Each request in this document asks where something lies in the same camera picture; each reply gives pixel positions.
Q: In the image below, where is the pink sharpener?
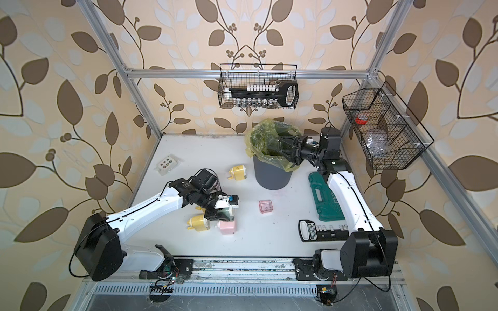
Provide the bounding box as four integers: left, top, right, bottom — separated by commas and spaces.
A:
217, 220, 237, 235

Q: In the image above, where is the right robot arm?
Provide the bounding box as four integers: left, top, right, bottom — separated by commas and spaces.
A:
267, 127, 398, 279

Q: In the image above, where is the socket set in basket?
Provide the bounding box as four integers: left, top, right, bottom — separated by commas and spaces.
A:
218, 81, 299, 109

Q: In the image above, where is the green pencil sharpener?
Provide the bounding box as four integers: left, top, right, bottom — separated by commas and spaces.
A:
217, 207, 235, 222

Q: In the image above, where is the back wire basket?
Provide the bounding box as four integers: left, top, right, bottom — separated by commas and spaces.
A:
217, 63, 299, 110

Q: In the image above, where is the right wire basket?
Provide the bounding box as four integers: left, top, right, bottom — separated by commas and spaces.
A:
342, 82, 434, 170

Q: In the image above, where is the yellow-green bin liner bag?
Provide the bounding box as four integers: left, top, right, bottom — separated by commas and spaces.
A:
245, 119, 305, 172

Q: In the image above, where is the yellow sharpener near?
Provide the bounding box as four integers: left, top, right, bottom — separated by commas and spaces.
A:
188, 215, 210, 232

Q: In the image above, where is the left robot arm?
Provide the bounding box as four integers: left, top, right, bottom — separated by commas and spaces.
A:
71, 168, 239, 282

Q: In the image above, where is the wire basket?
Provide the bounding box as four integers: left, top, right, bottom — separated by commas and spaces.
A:
217, 63, 299, 110
342, 82, 434, 170

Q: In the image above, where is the green plastic tool case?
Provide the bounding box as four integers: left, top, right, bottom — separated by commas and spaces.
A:
308, 172, 345, 222

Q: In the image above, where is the clear plastic bag in basket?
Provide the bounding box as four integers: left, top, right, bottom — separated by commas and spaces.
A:
364, 128, 390, 157

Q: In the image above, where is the pink shavings tray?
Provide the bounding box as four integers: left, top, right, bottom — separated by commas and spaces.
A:
259, 200, 274, 214

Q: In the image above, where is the clear green-sharpener tray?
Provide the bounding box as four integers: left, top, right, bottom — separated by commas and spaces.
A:
266, 139, 285, 156

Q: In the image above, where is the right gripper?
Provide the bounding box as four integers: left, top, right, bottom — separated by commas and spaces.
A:
279, 135, 325, 166

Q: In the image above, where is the white button box in bag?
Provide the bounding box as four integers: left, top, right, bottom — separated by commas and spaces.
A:
155, 154, 182, 176

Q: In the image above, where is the yellow sharpener far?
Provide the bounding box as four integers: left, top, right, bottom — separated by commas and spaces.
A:
228, 165, 246, 181

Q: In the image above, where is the grey trash bin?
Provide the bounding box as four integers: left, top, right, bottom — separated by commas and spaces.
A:
252, 155, 292, 190

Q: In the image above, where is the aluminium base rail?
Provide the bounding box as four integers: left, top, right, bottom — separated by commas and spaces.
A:
82, 255, 406, 285

